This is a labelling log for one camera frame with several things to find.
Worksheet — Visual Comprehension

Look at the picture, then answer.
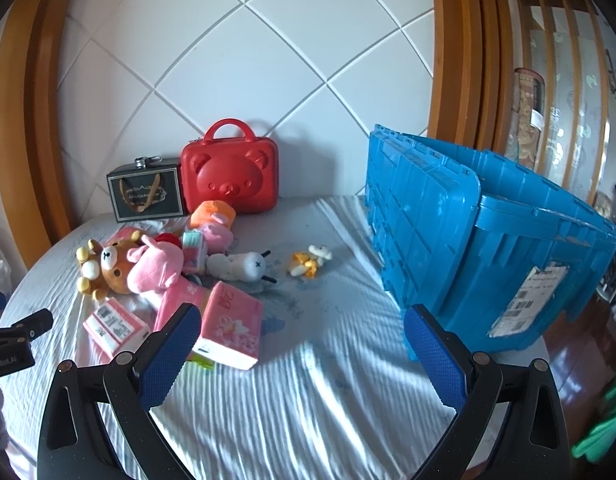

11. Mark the black gift bag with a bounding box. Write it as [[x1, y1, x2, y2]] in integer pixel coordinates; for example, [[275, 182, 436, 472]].
[[106, 157, 186, 223]]

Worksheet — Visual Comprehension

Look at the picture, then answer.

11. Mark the white cloth-covered desktop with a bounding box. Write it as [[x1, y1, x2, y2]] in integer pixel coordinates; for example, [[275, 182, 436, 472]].
[[0, 192, 553, 480]]

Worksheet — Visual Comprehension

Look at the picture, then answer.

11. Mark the orange hooded pig plush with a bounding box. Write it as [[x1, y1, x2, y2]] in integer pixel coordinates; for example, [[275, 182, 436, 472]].
[[190, 200, 237, 253]]

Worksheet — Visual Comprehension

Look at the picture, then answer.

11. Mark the rolled patterned carpet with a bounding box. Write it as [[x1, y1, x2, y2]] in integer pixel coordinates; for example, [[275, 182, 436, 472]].
[[508, 67, 546, 176]]

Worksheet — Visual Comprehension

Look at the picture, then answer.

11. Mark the wooden door frame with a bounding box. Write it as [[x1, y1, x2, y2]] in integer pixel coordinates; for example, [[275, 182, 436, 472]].
[[428, 0, 518, 153]]

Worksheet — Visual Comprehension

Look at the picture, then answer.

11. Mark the pink tissue pack white label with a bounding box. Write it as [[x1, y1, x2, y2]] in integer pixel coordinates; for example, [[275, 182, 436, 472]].
[[83, 297, 151, 353]]

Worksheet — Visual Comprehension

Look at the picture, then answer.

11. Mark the small yellow white toy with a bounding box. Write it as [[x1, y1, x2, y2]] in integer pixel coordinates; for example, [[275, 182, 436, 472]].
[[287, 244, 335, 280]]

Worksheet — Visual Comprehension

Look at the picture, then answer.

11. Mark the green cloth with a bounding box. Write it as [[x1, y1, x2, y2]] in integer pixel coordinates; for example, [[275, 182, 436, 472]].
[[570, 375, 616, 461]]

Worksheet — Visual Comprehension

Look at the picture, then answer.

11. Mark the white plush with cross eyes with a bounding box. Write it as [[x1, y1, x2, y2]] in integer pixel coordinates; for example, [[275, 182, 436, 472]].
[[206, 249, 279, 283]]

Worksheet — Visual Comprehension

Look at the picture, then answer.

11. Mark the wooden slatted glass partition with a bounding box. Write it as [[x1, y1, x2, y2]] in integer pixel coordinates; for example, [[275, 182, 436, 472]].
[[512, 0, 616, 211]]

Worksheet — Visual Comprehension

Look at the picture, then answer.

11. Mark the large pink floral tissue pack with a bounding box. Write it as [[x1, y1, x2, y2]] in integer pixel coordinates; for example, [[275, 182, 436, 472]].
[[192, 280, 265, 372]]

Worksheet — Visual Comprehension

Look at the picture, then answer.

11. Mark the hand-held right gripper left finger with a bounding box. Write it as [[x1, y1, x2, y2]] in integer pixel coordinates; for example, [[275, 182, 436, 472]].
[[36, 302, 203, 480]]

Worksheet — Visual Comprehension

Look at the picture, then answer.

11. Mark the curved wooden frame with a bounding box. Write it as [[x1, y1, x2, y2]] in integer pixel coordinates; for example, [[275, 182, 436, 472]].
[[0, 0, 109, 271]]

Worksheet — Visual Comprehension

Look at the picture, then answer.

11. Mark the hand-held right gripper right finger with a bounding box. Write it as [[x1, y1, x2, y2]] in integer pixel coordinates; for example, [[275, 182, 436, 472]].
[[404, 304, 573, 480]]

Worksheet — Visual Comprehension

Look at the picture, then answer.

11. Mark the red bear-face carry case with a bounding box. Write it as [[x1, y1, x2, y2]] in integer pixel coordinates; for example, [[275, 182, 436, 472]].
[[180, 118, 279, 216]]

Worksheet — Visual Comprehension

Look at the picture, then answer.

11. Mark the brown bear plush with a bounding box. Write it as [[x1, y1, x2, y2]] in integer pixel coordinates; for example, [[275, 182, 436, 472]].
[[75, 238, 144, 301]]

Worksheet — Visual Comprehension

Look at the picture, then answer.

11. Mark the small teal pink pack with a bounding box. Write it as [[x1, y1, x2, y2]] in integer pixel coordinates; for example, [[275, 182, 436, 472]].
[[180, 230, 209, 273]]

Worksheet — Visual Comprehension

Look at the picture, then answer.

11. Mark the pink pig plush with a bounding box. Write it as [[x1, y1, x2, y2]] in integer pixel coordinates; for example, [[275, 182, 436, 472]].
[[127, 234, 186, 293]]

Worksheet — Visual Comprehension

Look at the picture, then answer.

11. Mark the blue plastic storage crate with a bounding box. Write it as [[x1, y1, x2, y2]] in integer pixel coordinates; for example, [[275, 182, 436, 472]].
[[364, 124, 616, 361]]

